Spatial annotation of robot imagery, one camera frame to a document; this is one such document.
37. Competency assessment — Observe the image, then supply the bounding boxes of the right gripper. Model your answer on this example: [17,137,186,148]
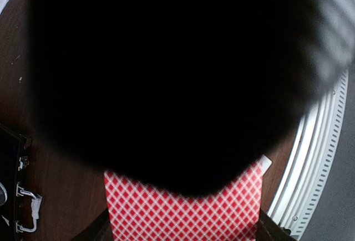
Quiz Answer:
[27,0,328,197]

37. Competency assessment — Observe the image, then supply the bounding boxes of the face-up jack card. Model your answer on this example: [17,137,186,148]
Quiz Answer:
[260,155,272,175]

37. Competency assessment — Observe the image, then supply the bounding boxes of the red backed card deck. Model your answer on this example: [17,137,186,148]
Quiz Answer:
[104,161,263,240]

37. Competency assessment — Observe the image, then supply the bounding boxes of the black poker case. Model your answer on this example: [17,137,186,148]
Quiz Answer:
[1,125,32,240]

